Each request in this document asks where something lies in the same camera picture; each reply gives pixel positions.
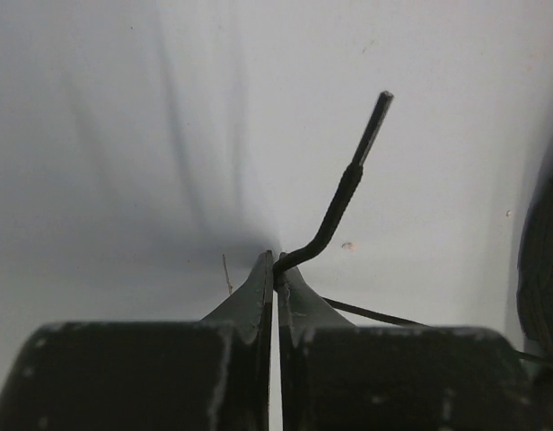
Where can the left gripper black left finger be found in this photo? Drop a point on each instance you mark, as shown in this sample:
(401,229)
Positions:
(211,374)

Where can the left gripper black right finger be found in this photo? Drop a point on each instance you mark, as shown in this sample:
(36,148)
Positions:
(336,375)

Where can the black shoelace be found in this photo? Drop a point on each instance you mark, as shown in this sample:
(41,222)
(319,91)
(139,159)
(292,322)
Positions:
(346,189)

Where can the black sneaker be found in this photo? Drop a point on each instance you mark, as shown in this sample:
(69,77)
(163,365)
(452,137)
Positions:
(535,267)

